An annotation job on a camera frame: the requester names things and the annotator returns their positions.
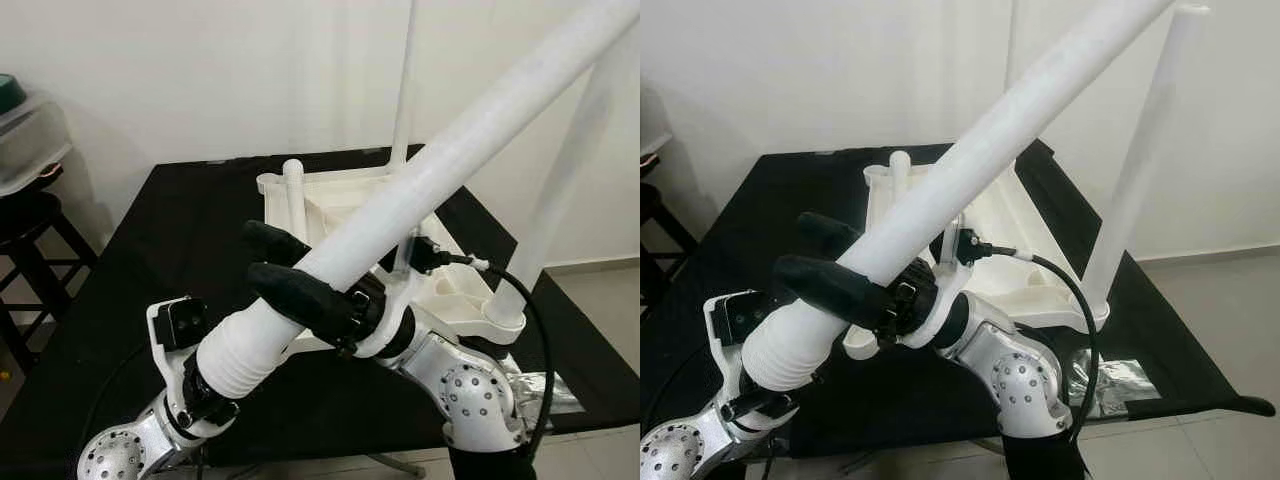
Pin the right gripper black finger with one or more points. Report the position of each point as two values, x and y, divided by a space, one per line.
830 232
272 243
830 285
295 292

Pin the white plastic ribbed table top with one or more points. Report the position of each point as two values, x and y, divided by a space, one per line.
460 300
1040 280

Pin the metal table leg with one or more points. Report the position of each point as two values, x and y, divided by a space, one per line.
865 462
400 465

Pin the black stool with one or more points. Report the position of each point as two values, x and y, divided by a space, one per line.
30 250
665 230

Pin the clear tape patch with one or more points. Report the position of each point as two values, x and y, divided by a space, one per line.
1115 385
545 390

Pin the clear plastic storage box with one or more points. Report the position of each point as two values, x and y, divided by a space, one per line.
30 140

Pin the dark green container lid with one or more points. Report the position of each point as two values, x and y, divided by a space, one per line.
8 92

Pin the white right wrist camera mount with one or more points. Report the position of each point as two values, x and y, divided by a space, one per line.
398 315
940 315

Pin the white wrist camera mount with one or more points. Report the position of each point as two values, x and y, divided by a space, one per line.
940 315
718 350
170 365
398 315

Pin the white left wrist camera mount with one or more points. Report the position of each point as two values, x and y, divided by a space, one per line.
170 365
718 350

